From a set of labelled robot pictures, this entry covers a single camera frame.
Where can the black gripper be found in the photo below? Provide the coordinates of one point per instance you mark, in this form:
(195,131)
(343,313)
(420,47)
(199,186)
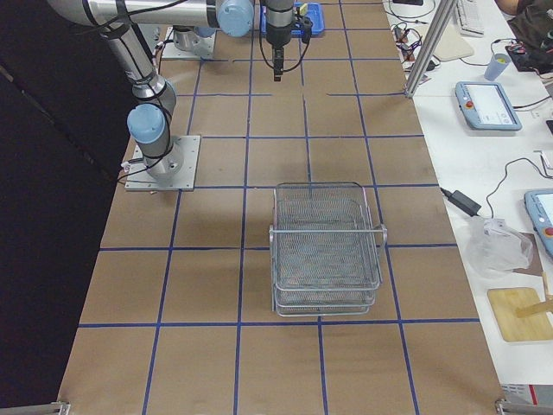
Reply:
(276,31)

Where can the green yellow terminal block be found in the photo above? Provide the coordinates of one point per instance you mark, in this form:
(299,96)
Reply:
(302,9)

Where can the blue plastic tray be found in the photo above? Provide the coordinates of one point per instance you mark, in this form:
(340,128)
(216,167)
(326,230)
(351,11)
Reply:
(315,14)

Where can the beige pad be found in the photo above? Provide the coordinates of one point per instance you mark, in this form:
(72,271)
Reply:
(452,47)

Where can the white keyboard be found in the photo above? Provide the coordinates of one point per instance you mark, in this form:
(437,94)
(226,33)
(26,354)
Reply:
(468,18)

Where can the blue teach pendant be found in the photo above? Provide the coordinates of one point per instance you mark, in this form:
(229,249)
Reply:
(486,107)
(538,204)

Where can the black power adapter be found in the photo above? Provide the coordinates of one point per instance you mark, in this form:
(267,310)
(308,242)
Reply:
(464,203)

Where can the grey blue cup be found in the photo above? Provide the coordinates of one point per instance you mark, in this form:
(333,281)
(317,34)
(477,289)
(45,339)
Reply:
(496,66)

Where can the clear plastic bag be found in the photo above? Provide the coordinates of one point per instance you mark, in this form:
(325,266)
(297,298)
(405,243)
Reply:
(494,247)

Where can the wooden board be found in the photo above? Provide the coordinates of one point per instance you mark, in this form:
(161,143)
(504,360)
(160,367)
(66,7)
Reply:
(521,315)

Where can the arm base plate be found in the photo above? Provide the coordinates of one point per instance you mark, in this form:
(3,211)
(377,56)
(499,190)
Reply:
(175,171)
(189,43)

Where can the aluminium frame post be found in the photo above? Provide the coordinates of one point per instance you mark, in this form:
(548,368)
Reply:
(434,33)

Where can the wire mesh shelf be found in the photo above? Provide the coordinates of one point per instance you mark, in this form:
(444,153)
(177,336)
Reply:
(324,250)

